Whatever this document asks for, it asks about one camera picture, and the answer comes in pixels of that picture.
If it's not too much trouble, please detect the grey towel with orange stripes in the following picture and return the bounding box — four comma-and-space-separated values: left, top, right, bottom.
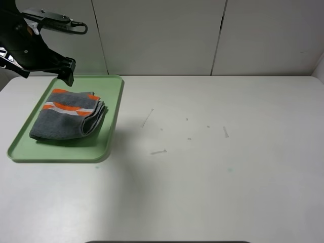
29, 89, 107, 140

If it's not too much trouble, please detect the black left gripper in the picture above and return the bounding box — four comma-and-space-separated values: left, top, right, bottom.
1, 33, 75, 87

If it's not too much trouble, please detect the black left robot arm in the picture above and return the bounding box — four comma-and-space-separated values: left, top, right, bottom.
1, 1, 75, 87

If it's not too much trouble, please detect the light green plastic tray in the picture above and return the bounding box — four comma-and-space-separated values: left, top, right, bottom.
7, 75, 124, 163

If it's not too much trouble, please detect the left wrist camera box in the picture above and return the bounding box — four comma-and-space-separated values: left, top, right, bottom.
21, 8, 77, 34

